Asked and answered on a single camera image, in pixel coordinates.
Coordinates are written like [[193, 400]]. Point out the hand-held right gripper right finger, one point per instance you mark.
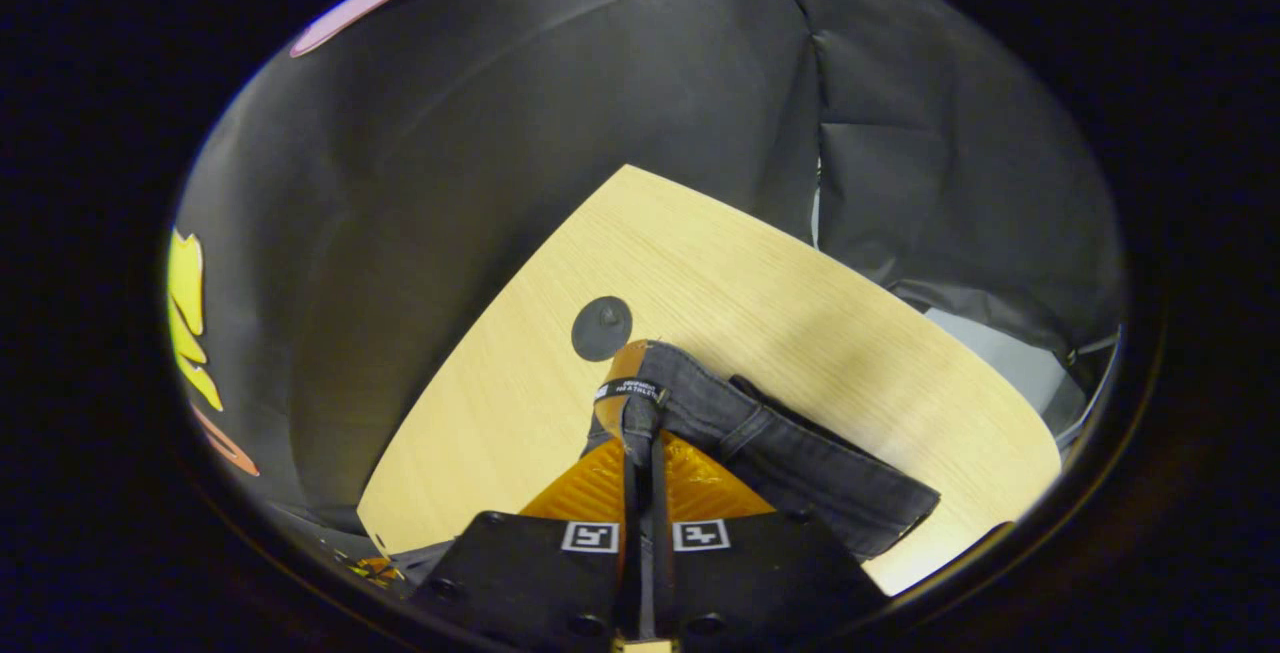
[[760, 578]]

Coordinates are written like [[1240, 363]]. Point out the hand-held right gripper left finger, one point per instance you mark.
[[520, 578]]

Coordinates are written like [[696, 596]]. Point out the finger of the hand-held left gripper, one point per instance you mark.
[[372, 569]]

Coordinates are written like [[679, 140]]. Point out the dark grey jeans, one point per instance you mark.
[[800, 463]]

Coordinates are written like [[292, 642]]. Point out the round dark table grommet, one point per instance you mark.
[[601, 328]]

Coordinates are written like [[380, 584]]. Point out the black backdrop cloth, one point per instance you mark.
[[560, 113]]

